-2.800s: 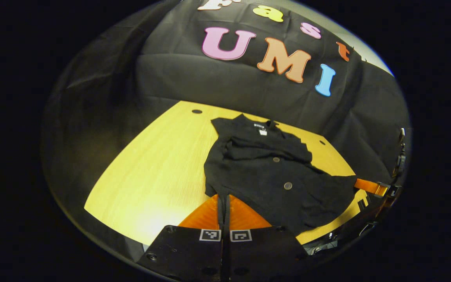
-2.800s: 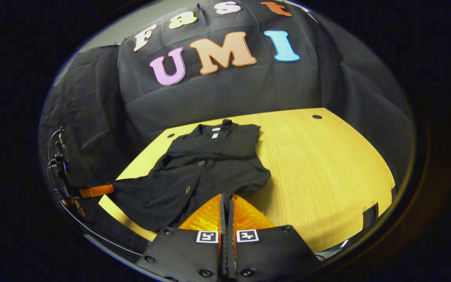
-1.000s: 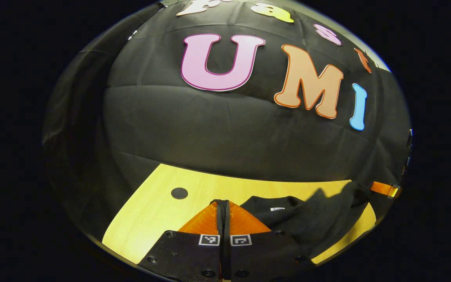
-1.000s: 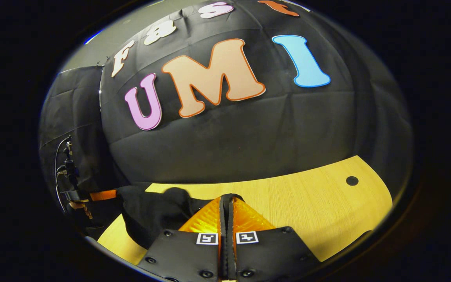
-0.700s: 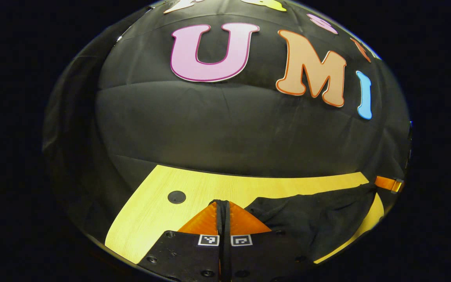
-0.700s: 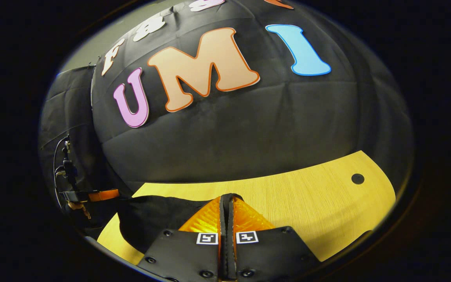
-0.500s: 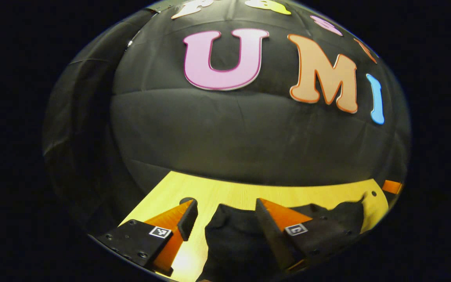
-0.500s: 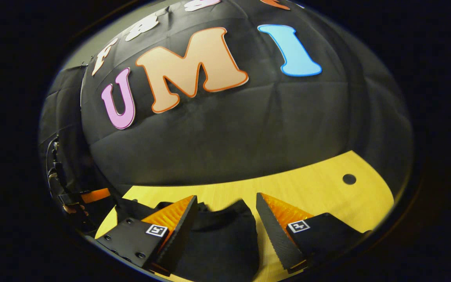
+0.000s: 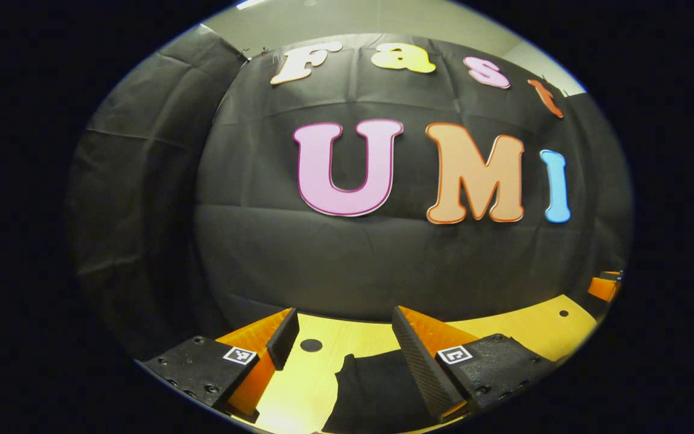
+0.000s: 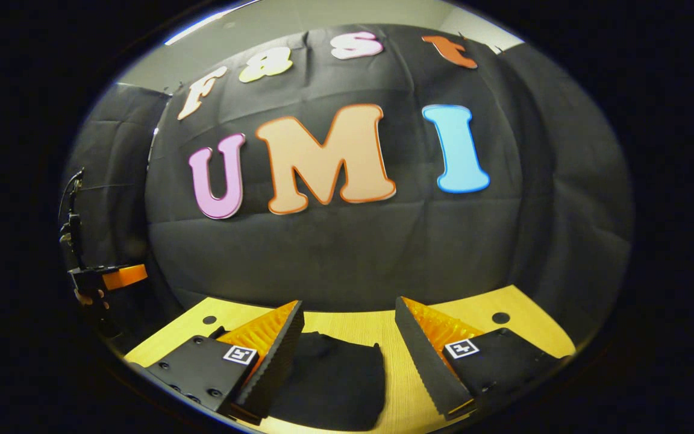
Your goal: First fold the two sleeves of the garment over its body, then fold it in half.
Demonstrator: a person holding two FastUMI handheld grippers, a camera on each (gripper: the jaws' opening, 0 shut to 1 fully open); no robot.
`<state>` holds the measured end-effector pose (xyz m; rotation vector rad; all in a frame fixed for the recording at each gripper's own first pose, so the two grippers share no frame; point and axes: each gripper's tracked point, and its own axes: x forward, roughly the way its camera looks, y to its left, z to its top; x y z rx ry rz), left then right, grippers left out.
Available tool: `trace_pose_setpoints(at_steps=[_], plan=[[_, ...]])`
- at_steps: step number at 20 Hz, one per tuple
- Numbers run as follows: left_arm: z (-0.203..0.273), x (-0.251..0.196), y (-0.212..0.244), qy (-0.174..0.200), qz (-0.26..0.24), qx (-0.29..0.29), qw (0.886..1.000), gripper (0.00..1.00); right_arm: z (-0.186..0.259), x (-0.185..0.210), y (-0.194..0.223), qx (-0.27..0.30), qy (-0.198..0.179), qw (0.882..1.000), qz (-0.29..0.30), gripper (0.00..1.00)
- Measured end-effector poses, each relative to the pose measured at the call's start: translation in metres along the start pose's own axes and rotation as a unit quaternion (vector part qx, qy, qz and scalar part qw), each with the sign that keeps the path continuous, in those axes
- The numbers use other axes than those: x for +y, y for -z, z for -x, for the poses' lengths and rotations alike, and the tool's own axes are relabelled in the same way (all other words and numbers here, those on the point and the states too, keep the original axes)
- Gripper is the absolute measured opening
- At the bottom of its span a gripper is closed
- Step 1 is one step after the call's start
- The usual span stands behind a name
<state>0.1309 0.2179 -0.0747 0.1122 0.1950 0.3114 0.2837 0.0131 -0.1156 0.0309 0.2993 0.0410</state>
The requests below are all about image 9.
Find black shirt with white label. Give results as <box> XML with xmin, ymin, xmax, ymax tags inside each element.
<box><xmin>322</xmin><ymin>350</ymin><xmax>444</xmax><ymax>434</ymax></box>

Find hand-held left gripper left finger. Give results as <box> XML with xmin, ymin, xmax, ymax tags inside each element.
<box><xmin>141</xmin><ymin>307</ymin><xmax>300</xmax><ymax>423</ymax></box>

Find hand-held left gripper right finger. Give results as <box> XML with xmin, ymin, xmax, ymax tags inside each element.
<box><xmin>391</xmin><ymin>305</ymin><xmax>558</xmax><ymax>423</ymax></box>

